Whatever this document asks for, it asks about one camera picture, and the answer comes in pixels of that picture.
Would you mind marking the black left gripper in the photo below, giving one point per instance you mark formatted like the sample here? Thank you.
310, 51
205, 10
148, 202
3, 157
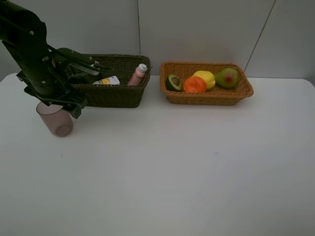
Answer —
52, 89

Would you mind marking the translucent pink plastic cup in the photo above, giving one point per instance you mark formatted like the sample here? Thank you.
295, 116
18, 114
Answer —
58, 121

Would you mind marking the black pump bottle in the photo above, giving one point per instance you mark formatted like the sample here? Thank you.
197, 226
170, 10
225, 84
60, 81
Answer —
84, 78

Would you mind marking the white blue-capped shampoo bottle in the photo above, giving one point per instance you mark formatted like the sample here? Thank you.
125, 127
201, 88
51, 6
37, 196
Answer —
112, 80

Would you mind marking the pink bottle white cap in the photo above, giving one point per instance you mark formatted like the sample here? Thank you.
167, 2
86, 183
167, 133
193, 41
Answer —
138, 75

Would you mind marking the halved avocado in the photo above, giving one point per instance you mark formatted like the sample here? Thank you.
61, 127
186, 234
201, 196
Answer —
173, 83

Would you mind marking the orange tangerine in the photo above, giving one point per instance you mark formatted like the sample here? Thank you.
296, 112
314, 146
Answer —
194, 84

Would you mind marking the yellow lemon toy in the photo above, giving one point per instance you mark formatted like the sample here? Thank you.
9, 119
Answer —
208, 78

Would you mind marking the green red pear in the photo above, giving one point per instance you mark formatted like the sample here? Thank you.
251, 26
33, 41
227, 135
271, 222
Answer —
227, 78

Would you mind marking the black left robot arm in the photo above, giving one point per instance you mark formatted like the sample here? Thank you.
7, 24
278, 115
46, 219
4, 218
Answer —
24, 35

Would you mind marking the dark brown wicker basket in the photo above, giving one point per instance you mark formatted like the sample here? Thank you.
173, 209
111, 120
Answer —
116, 96

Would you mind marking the orange wicker basket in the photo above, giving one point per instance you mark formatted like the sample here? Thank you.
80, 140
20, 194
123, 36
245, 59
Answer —
215, 96

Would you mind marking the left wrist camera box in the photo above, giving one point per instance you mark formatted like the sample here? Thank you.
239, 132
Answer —
65, 57

